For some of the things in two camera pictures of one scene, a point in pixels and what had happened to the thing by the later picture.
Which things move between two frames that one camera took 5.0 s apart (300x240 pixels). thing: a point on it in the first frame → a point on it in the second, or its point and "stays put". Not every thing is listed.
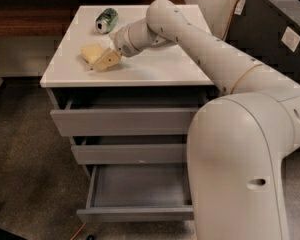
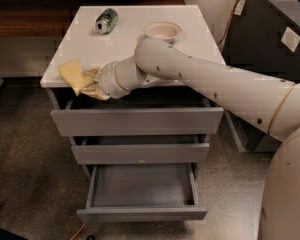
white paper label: x=291 y=39 stays put
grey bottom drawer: x=138 y=193 stays put
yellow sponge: x=92 y=52 → x=72 y=73
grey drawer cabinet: x=128 y=118 stays put
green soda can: x=106 y=21 stays put
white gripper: x=122 y=42 → x=107 y=80
